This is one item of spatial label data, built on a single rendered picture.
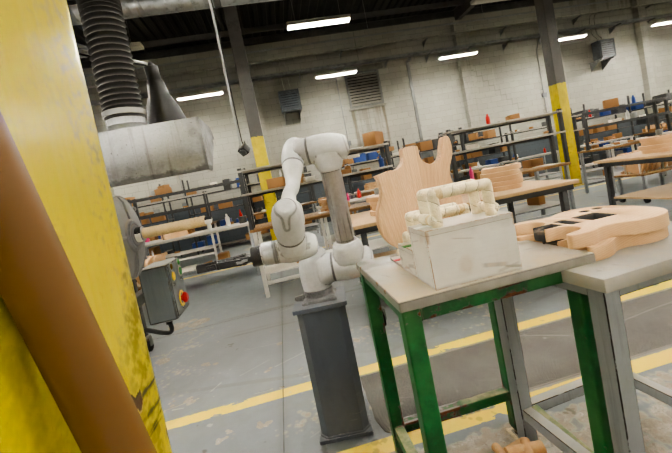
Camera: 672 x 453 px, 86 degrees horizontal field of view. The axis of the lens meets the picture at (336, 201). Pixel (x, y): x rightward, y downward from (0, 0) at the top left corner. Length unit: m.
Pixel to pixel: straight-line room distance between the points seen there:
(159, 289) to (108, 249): 1.18
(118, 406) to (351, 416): 1.96
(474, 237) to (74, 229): 1.00
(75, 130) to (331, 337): 1.75
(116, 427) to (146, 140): 0.91
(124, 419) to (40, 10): 0.22
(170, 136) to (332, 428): 1.65
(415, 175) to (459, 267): 0.46
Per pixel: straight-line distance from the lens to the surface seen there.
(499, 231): 1.15
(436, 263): 1.07
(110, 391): 0.19
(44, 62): 0.27
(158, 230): 1.19
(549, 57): 10.94
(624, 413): 1.42
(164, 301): 1.45
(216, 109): 12.61
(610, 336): 1.31
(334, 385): 2.04
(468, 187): 1.10
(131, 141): 1.07
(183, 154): 1.03
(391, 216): 1.39
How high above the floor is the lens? 1.29
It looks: 3 degrees down
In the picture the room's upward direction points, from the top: 11 degrees counter-clockwise
